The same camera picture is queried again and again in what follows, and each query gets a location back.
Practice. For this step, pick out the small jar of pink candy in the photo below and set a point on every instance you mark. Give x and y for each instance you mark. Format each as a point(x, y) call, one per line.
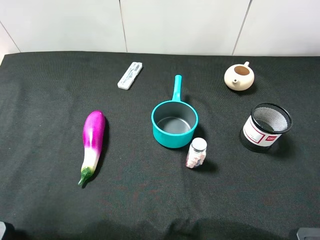
point(196, 153)

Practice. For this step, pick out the grey device bottom left corner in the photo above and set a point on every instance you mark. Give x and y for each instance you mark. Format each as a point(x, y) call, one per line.
point(3, 231)

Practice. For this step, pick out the purple toy eggplant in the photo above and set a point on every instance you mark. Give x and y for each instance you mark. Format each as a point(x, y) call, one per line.
point(92, 136)

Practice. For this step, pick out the grey device bottom right corner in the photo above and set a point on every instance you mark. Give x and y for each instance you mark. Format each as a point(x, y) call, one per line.
point(308, 233)

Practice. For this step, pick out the cream ceramic teapot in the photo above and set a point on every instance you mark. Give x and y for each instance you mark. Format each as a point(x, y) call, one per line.
point(239, 77)

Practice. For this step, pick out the grey device corner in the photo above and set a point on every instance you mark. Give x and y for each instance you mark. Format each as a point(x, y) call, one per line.
point(308, 233)
point(3, 231)

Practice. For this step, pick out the teal toy saucepan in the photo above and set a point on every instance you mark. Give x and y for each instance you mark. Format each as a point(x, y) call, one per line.
point(174, 121)

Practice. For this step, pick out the black mesh pen holder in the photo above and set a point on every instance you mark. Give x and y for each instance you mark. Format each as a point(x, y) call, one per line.
point(265, 124)

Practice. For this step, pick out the black table cloth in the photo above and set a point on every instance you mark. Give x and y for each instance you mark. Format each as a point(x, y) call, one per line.
point(141, 190)

